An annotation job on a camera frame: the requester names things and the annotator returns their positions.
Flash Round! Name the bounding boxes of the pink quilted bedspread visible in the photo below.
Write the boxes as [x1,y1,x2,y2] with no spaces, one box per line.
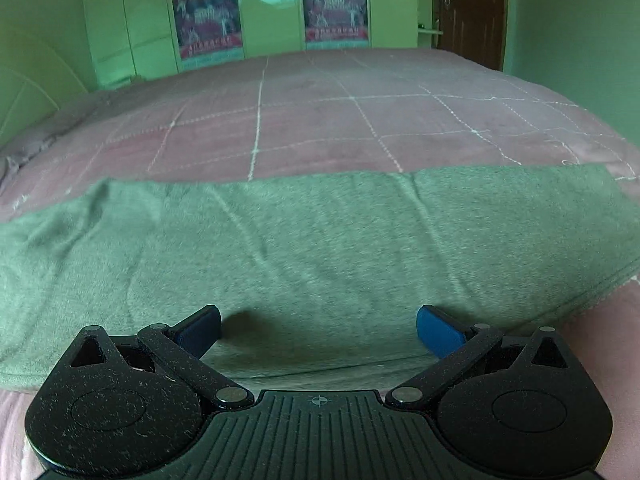
[0,46,640,480]

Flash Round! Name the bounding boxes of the cream curved headboard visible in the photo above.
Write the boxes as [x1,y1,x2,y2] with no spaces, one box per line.
[1,22,88,145]

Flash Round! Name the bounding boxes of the right red poster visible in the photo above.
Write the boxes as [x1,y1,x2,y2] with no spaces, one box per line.
[303,0,370,50]

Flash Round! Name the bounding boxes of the pale green wardrobe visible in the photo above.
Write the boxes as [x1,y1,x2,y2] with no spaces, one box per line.
[82,0,418,88]

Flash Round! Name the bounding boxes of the white corner shelf unit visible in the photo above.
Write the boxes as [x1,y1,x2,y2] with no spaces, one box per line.
[418,0,442,49]

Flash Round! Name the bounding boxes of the grey-green knit pants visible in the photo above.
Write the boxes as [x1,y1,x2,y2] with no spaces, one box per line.
[1,165,639,390]

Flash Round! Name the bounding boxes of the red poster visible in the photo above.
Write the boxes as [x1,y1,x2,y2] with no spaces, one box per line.
[171,0,244,70]
[303,0,370,50]

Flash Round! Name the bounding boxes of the dark brown wooden door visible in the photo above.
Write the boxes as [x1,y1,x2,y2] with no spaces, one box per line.
[438,0,506,70]

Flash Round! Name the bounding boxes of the left red poster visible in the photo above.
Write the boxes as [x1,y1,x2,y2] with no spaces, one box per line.
[171,0,244,70]

